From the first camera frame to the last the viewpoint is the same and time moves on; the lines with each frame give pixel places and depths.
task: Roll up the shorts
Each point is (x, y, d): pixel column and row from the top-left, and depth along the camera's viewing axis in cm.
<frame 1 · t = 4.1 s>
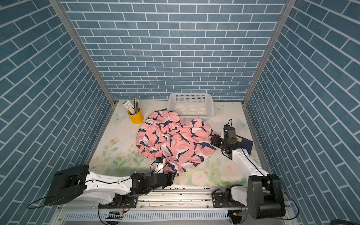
left hand: (173, 177, 80), fingers open
right hand: (215, 139, 90), fingers open
pink shark print shorts: (183, 146, 98), on the table
white plastic mesh basket: (192, 105, 122), on the table
yellow pen cup: (136, 118, 104), point 7 cm above the table
pens in cup: (136, 103, 101), point 16 cm above the table
white paper card in cup: (131, 108, 103), point 12 cm above the table

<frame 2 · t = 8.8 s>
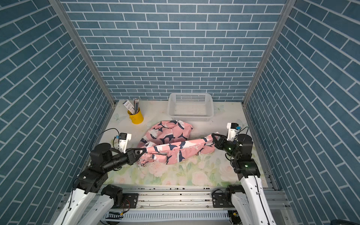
left hand: (147, 150, 68), fingers closed
right hand: (214, 135, 74), fingers closed
pink shark print shorts: (166, 141, 95), point 3 cm above the table
the other named things where they were.

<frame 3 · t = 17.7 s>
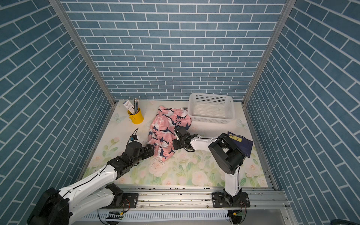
left hand: (152, 148, 85), fingers open
right hand: (176, 143, 96), fingers open
pink shark print shorts: (161, 134, 99), point 4 cm above the table
white plastic mesh basket: (211, 108, 120), on the table
dark blue booklet: (249, 144, 100), on the table
the other named things where they were.

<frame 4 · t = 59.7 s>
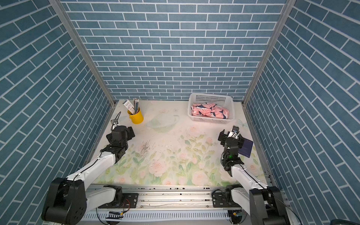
left hand: (125, 128, 86), fingers open
right hand: (232, 132, 85), fingers open
pink shark print shorts: (210, 109, 107), point 9 cm above the table
the other named things where they were.

